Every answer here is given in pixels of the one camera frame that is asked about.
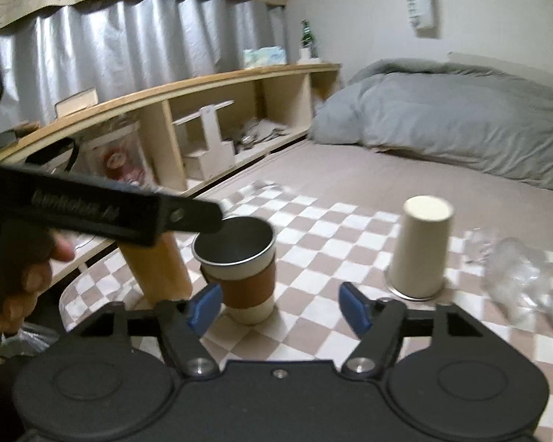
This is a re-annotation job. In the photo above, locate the orange-brown wooden cup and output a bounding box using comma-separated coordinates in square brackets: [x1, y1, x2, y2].
[119, 232, 192, 305]

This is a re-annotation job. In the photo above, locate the cream upside-down cup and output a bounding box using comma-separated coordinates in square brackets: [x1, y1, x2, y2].
[385, 194, 455, 301]

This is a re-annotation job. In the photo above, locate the person's left hand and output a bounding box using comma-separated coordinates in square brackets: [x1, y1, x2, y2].
[0, 222, 74, 334]

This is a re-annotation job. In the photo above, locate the doll in clear box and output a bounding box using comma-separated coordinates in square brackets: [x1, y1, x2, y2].
[80, 122, 156, 187]

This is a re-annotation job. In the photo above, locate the wooden headboard shelf unit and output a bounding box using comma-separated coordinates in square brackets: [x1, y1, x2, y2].
[0, 61, 342, 287]

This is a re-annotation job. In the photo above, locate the brown white checkered blanket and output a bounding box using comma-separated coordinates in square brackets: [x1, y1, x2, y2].
[56, 179, 553, 442]

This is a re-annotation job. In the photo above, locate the small wooden stand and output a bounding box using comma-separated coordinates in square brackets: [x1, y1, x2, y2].
[173, 100, 236, 180]

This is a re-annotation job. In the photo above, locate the clear ribbed glass mug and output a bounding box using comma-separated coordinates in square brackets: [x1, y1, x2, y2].
[463, 228, 553, 326]

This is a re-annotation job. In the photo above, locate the grey curtain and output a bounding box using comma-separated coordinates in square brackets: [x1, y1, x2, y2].
[0, 0, 286, 134]

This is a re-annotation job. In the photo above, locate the tissue pack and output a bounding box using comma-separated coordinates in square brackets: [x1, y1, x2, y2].
[243, 46, 288, 69]

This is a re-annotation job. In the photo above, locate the grey duvet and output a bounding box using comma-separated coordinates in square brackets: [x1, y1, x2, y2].
[310, 59, 553, 190]

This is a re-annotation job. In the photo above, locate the small white box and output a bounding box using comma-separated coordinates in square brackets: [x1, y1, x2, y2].
[298, 47, 321, 65]

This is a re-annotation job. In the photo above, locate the green glass bottle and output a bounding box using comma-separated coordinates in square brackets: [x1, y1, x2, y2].
[299, 20, 314, 55]

